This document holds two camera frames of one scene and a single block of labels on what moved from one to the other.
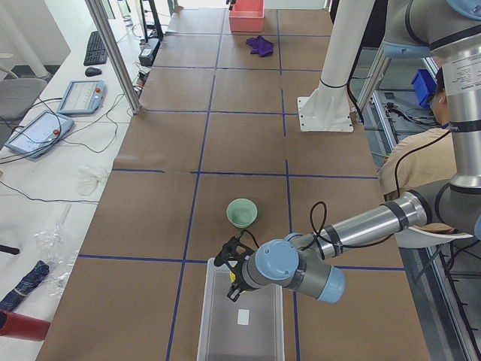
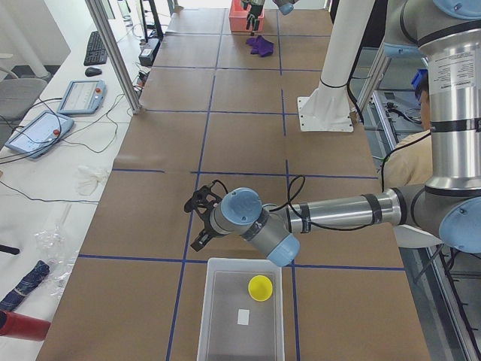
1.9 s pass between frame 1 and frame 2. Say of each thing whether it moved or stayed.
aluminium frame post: stayed
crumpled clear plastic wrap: stayed
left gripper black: moved
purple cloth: stayed
